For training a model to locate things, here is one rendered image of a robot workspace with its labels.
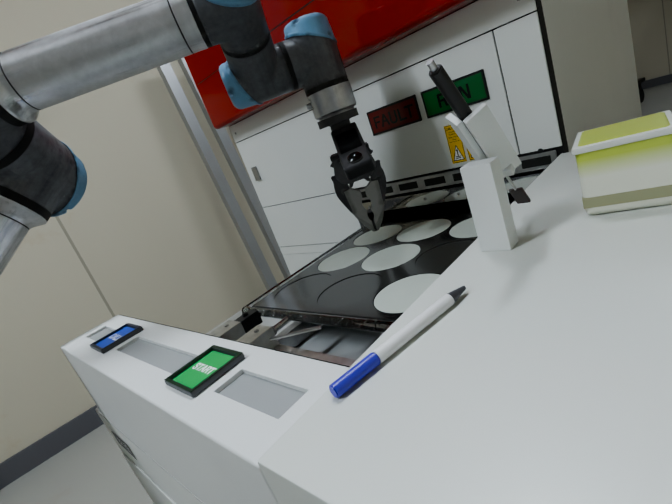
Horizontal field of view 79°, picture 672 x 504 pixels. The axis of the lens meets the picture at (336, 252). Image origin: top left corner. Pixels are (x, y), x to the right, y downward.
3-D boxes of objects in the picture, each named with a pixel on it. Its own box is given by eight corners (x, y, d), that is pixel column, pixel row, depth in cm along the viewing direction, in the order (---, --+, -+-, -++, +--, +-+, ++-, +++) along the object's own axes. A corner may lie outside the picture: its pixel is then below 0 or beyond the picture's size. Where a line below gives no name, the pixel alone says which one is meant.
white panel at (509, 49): (287, 251, 127) (235, 124, 116) (583, 231, 69) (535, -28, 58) (280, 255, 125) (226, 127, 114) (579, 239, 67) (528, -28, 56)
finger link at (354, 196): (374, 224, 79) (358, 179, 76) (376, 232, 73) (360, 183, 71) (359, 229, 79) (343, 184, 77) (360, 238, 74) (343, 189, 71)
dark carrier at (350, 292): (372, 226, 90) (371, 224, 90) (535, 208, 65) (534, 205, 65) (253, 308, 68) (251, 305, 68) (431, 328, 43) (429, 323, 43)
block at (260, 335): (265, 340, 58) (257, 323, 57) (279, 343, 56) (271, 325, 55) (220, 376, 53) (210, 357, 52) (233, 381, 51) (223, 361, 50)
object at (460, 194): (369, 238, 99) (356, 202, 96) (571, 222, 67) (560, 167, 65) (365, 241, 98) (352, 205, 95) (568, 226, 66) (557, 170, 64)
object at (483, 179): (498, 228, 44) (467, 103, 40) (536, 225, 41) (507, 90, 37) (474, 253, 40) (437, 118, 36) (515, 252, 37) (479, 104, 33)
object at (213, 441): (156, 380, 73) (118, 314, 69) (411, 506, 34) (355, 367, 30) (104, 417, 67) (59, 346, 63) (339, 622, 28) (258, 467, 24)
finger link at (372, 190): (389, 219, 78) (374, 173, 76) (393, 226, 73) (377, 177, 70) (374, 224, 79) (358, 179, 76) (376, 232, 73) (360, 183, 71)
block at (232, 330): (236, 334, 64) (228, 318, 63) (248, 337, 62) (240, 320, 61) (192, 366, 59) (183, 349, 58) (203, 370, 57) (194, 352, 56)
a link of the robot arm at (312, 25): (277, 36, 69) (324, 18, 69) (300, 101, 72) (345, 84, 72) (277, 22, 61) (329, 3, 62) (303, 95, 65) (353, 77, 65)
